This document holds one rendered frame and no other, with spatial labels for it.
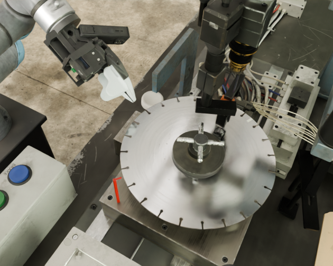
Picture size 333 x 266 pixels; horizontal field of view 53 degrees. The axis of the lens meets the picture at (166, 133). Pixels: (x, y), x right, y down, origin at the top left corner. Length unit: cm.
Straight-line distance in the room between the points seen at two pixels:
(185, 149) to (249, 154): 14
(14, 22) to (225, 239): 64
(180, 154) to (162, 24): 202
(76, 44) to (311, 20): 107
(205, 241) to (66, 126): 141
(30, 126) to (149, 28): 171
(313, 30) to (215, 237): 100
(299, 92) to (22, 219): 76
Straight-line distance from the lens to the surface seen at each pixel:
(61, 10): 72
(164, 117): 76
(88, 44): 70
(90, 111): 205
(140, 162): 69
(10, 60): 101
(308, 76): 104
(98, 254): 68
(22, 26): 81
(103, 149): 96
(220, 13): 53
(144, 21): 267
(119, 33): 75
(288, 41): 139
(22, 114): 110
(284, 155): 91
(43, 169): 78
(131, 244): 83
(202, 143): 66
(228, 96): 79
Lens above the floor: 154
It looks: 54 degrees down
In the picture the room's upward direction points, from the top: 4 degrees clockwise
